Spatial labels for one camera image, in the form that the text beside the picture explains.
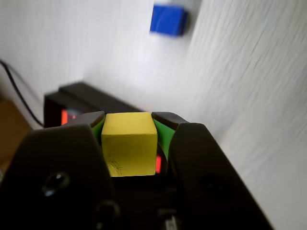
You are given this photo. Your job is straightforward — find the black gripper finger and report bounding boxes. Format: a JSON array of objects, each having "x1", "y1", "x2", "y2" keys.
[
  {"x1": 0, "y1": 110, "x2": 120, "y2": 230},
  {"x1": 151, "y1": 112, "x2": 274, "y2": 230}
]

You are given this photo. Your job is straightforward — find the black box tray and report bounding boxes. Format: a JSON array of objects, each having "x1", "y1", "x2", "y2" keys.
[{"x1": 44, "y1": 82, "x2": 170, "y2": 178}]

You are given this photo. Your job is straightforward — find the blue cube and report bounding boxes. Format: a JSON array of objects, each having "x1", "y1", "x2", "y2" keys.
[{"x1": 150, "y1": 4, "x2": 189, "y2": 37}]

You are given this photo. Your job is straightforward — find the brown cardboard box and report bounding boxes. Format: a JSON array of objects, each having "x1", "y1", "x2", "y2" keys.
[{"x1": 0, "y1": 99, "x2": 33, "y2": 173}]

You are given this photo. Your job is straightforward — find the black table cable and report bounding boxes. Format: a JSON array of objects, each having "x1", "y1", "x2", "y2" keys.
[{"x1": 0, "y1": 59, "x2": 45, "y2": 127}]

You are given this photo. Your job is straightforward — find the yellow cube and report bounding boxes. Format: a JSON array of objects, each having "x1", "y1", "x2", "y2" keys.
[{"x1": 100, "y1": 112, "x2": 158, "y2": 178}]

